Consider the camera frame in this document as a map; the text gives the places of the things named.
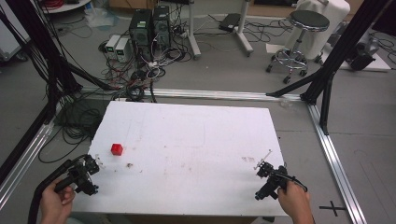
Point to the white power supply unit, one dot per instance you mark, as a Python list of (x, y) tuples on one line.
[(111, 44), (122, 49)]

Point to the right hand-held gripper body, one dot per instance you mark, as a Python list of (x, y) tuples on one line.
[(270, 182)]

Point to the black round chrome stool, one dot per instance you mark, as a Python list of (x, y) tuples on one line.
[(299, 40)]

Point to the white desk leg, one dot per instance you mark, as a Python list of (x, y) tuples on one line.
[(244, 29), (193, 31)]

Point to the round white table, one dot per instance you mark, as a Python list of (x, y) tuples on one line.
[(63, 5)]

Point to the white floor board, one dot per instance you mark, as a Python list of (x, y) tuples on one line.
[(361, 63)]

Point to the aluminium floor rail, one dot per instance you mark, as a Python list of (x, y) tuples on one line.
[(25, 161), (336, 161), (218, 94)]

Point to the red cube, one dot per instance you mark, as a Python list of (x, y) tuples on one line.
[(116, 149)]

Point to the person's left hand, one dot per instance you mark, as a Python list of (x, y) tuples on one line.
[(56, 200)]

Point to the flat black box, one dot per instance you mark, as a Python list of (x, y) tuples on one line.
[(229, 22)]

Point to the clear plastic bag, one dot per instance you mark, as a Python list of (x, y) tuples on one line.
[(99, 17)]

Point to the person's right hand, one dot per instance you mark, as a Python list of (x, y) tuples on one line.
[(295, 202)]

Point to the black computer tower green label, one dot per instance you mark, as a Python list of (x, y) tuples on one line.
[(141, 32)]

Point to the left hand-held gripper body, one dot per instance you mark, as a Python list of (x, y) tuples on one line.
[(81, 175)]

